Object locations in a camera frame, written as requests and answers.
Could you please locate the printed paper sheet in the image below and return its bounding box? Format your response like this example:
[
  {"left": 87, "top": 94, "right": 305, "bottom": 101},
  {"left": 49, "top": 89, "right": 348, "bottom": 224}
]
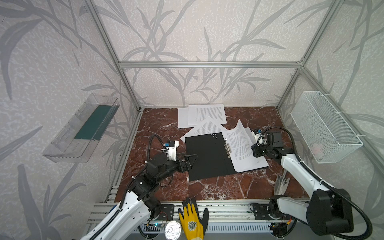
[{"left": 233, "top": 127, "right": 269, "bottom": 173}]

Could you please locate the black folder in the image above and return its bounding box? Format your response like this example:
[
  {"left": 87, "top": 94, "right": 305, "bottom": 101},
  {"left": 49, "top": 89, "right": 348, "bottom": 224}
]
[{"left": 184, "top": 131, "right": 270, "bottom": 182}]

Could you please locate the printed paper top back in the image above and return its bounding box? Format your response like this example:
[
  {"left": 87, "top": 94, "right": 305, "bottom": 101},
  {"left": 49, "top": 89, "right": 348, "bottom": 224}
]
[{"left": 188, "top": 104, "right": 227, "bottom": 125}]

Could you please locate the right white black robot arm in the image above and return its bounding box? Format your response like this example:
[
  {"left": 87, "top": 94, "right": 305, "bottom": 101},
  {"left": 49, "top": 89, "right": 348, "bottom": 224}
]
[{"left": 251, "top": 127, "right": 373, "bottom": 240}]

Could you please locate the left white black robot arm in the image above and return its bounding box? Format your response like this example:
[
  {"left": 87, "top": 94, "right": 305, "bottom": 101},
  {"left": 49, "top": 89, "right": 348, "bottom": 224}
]
[{"left": 82, "top": 134, "right": 198, "bottom": 240}]

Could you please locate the silver metal folder clip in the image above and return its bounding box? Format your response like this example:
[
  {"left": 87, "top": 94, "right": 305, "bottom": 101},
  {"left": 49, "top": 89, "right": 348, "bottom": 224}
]
[{"left": 224, "top": 139, "right": 232, "bottom": 159}]

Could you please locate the printed paper back underneath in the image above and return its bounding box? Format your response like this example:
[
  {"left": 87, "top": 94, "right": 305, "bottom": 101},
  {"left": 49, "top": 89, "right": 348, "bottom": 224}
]
[{"left": 178, "top": 108, "right": 190, "bottom": 129}]

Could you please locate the small green circuit board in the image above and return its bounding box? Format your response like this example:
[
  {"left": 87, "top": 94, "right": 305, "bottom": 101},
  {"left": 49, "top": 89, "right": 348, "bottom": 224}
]
[{"left": 145, "top": 223, "right": 165, "bottom": 232}]

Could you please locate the yellow black work glove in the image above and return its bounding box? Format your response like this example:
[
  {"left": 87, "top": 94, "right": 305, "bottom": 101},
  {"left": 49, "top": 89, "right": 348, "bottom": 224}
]
[{"left": 178, "top": 198, "right": 209, "bottom": 240}]

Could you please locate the clear plastic tray green base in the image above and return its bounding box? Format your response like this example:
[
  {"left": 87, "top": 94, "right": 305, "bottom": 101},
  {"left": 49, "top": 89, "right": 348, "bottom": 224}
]
[{"left": 42, "top": 94, "right": 120, "bottom": 163}]

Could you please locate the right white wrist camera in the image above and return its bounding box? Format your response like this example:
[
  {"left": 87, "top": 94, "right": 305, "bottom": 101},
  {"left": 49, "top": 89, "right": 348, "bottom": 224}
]
[{"left": 254, "top": 130, "right": 265, "bottom": 146}]

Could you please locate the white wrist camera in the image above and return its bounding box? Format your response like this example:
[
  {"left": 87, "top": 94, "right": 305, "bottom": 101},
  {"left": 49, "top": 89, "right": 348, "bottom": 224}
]
[
  {"left": 162, "top": 141, "right": 179, "bottom": 162},
  {"left": 254, "top": 130, "right": 265, "bottom": 146}
]

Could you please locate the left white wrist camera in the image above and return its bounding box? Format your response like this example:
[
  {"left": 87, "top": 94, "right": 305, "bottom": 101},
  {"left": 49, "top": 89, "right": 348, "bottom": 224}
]
[{"left": 162, "top": 141, "right": 179, "bottom": 162}]

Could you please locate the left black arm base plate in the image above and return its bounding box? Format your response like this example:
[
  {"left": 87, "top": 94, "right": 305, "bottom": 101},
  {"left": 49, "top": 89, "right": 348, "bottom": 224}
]
[{"left": 151, "top": 204, "right": 175, "bottom": 221}]

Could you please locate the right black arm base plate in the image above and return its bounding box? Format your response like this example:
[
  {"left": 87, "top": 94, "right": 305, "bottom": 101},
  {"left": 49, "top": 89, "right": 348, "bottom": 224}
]
[{"left": 250, "top": 203, "right": 293, "bottom": 222}]

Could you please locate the white wire mesh basket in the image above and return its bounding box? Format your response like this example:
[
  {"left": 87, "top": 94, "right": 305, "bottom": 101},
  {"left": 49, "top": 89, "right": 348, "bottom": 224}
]
[{"left": 291, "top": 91, "right": 364, "bottom": 164}]

